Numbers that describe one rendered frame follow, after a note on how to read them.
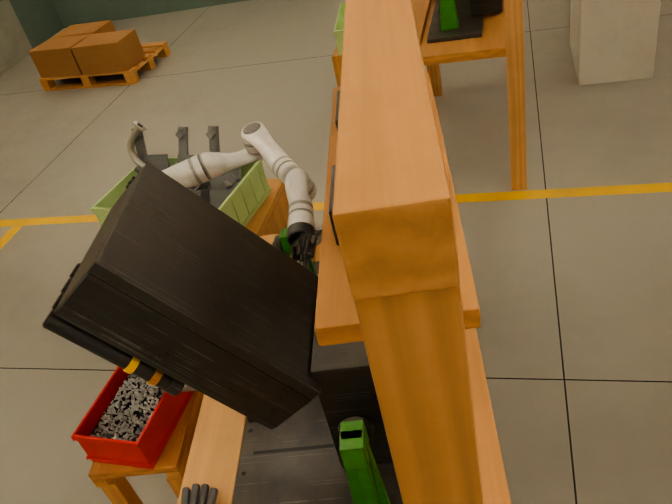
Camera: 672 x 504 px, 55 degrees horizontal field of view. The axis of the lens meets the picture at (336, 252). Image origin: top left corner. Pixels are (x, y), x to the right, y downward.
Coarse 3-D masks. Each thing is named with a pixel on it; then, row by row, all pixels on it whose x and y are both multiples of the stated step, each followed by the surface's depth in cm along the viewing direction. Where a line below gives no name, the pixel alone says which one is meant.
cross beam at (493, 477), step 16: (480, 352) 122; (480, 368) 119; (480, 384) 116; (480, 400) 113; (480, 416) 111; (480, 432) 108; (496, 432) 108; (480, 448) 106; (496, 448) 105; (480, 464) 104; (496, 464) 103; (496, 480) 101; (496, 496) 99
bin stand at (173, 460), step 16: (192, 400) 192; (192, 416) 189; (176, 432) 183; (192, 432) 188; (176, 448) 179; (96, 464) 180; (112, 464) 179; (160, 464) 175; (176, 464) 174; (96, 480) 179; (112, 480) 182; (176, 480) 178; (112, 496) 184; (128, 496) 187; (176, 496) 184
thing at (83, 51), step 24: (96, 24) 716; (48, 48) 676; (72, 48) 660; (96, 48) 653; (120, 48) 648; (168, 48) 721; (48, 72) 692; (72, 72) 681; (96, 72) 671; (120, 72) 663
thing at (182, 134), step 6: (180, 132) 270; (186, 132) 271; (180, 138) 271; (186, 138) 271; (180, 144) 273; (186, 144) 272; (180, 150) 274; (186, 150) 272; (180, 156) 274; (186, 156) 273; (198, 192) 266; (204, 192) 268; (204, 198) 268
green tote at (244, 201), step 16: (176, 160) 288; (128, 176) 284; (256, 176) 269; (112, 192) 276; (240, 192) 258; (256, 192) 270; (96, 208) 265; (224, 208) 248; (240, 208) 259; (256, 208) 271
